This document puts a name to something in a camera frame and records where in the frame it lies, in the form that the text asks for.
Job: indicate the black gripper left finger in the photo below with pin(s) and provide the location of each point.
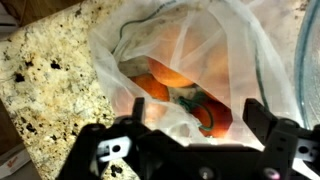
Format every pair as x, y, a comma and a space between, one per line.
86, 150

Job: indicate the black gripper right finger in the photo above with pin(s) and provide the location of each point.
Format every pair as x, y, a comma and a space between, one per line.
280, 133

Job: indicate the tomato with green sticker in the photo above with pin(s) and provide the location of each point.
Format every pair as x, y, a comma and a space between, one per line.
151, 87

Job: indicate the red tomato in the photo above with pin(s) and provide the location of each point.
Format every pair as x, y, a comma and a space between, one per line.
216, 118

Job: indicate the clear glass bowl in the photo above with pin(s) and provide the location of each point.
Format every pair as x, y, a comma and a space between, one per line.
310, 66

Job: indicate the translucent plastic bag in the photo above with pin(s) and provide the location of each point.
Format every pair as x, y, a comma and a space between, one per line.
190, 104

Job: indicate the white mesh produce bag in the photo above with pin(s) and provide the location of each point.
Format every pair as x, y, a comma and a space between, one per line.
213, 33

